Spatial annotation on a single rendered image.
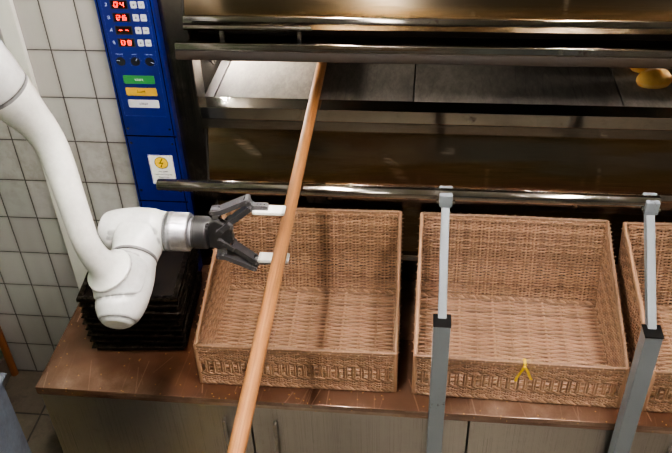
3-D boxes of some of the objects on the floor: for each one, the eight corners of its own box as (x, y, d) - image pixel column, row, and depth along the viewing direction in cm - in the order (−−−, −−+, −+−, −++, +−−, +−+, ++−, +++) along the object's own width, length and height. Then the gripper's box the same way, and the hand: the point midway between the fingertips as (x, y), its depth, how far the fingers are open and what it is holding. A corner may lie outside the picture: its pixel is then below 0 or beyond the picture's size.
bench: (132, 376, 302) (101, 260, 268) (806, 417, 277) (866, 294, 243) (78, 510, 257) (32, 390, 223) (877, 573, 232) (963, 450, 198)
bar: (215, 459, 271) (159, 174, 202) (599, 486, 258) (680, 191, 189) (193, 545, 246) (119, 254, 177) (616, 580, 233) (717, 280, 164)
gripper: (188, 177, 175) (285, 179, 174) (203, 263, 190) (292, 266, 188) (180, 196, 169) (280, 199, 168) (196, 284, 184) (288, 287, 182)
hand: (281, 234), depth 178 cm, fingers open, 13 cm apart
